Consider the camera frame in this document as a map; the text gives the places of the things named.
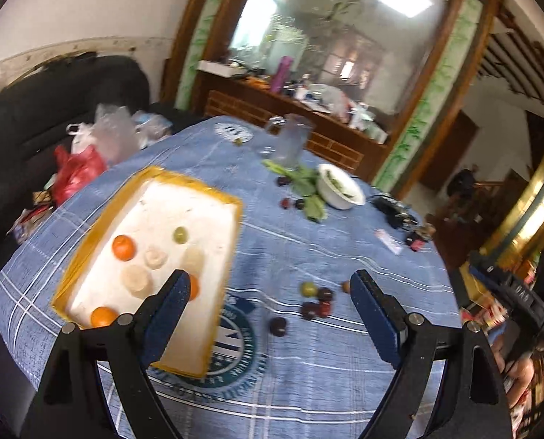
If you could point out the gold pillar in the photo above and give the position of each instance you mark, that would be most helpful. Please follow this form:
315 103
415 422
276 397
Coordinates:
528 187

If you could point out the bluish plastic bag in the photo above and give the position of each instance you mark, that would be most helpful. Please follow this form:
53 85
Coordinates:
153 125

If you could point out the white plastic bag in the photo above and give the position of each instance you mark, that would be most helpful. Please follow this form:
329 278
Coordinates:
329 98

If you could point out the bamboo painted wall panel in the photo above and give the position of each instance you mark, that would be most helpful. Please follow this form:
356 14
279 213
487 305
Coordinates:
203 41
427 114

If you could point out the white printed card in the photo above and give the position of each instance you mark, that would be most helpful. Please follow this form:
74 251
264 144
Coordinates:
389 241

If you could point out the green leafy vegetable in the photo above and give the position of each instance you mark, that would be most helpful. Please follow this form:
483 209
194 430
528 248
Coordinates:
306 187

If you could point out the red jujube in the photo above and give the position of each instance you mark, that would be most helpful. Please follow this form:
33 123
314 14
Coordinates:
325 309

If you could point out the wooden counter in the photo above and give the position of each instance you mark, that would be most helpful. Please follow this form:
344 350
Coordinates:
235 105

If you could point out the long white box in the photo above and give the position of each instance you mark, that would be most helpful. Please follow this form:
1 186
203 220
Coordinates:
221 67

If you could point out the red plastic bag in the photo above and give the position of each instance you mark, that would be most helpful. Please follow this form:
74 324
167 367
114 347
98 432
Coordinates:
77 169

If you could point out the black jacket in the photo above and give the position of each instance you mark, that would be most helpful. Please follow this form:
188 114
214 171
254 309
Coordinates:
461 183

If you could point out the black jar with red label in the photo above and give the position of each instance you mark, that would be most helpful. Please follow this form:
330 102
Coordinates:
416 241

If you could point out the clear plastic bag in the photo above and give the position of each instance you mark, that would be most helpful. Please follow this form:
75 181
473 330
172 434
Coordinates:
109 132

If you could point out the brown spool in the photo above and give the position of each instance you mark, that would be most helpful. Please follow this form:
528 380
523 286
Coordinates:
430 230

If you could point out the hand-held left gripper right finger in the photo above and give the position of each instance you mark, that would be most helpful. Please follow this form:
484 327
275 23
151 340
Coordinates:
377 315

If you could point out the cream sugarcane chunk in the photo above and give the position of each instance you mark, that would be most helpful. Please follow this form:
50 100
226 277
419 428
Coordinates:
137 278
155 256
193 259

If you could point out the white bowl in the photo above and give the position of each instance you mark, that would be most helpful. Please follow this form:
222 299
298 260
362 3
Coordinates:
333 196

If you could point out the black sofa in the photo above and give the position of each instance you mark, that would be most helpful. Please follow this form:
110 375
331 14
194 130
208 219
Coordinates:
25 114

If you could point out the wooden framed glass partition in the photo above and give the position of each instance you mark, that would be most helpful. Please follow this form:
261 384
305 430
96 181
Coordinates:
454 18

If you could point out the black power adapter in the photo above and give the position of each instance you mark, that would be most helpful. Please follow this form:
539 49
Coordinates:
381 202

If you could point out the yellow box with white foam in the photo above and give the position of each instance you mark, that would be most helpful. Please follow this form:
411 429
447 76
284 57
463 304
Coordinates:
171 210

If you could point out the blue plaid tablecloth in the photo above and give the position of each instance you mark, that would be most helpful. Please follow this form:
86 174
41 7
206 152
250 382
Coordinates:
299 375

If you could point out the purple bottle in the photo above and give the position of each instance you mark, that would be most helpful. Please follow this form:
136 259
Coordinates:
282 73

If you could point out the colourful snack packets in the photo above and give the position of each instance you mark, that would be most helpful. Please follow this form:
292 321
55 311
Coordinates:
31 217

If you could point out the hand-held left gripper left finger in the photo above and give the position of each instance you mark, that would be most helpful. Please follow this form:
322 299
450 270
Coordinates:
166 315

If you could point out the brown wooden door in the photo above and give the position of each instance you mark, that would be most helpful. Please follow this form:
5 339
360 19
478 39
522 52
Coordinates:
450 151

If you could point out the black round device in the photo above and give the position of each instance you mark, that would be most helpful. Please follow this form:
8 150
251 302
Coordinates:
395 217

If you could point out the orange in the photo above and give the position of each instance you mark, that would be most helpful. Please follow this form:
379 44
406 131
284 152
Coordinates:
192 286
102 316
124 248

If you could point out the green leaves in bowl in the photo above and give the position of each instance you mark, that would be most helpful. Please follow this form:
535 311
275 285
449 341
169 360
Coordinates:
342 184

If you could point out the green plum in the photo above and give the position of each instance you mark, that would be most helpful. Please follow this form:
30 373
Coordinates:
307 289
179 234

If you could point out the clear glass pitcher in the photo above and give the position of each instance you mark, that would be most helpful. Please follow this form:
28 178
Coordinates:
292 141

